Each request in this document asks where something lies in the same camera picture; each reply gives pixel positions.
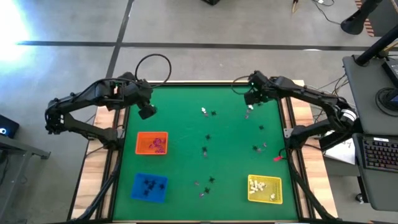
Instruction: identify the orange plastic basket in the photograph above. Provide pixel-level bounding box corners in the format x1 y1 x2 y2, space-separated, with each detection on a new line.
134 131 169 156

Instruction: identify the blue plastic basket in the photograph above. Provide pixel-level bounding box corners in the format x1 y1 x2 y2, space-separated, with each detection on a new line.
130 172 169 204

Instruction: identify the yellow plastic basket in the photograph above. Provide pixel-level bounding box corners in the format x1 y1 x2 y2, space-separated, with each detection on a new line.
247 174 284 205

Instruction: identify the white paper sheet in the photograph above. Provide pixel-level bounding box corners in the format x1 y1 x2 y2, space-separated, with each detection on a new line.
323 138 357 166

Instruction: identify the grey side desk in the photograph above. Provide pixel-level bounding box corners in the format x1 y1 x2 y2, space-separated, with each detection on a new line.
341 54 398 212

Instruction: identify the black stand foot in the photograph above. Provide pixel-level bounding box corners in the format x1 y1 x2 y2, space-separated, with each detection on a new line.
340 0 383 35

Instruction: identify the black slanted pole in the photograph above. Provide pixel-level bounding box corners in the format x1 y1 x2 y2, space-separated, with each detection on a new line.
354 24 398 67

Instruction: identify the grey metal stand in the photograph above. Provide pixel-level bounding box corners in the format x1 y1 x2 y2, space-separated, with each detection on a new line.
0 135 52 218

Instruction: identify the backlit computer keyboard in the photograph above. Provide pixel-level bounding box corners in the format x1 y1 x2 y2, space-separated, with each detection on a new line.
360 138 398 174

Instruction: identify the black device with blue light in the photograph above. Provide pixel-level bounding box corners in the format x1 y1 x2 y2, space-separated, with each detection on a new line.
0 114 20 139

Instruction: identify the black desk device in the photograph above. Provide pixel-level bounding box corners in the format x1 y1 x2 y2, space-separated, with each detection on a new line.
381 57 398 88

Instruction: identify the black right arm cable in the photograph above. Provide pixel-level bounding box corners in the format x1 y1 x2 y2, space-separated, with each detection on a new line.
231 75 253 96

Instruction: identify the loose cable bundle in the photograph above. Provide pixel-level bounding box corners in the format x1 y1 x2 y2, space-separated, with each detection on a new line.
304 73 351 122

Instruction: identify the black floor cable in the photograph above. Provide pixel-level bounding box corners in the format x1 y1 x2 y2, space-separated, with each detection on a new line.
312 0 343 26

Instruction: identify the coiled black cable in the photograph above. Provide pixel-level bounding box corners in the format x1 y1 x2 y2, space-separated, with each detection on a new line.
374 86 398 118

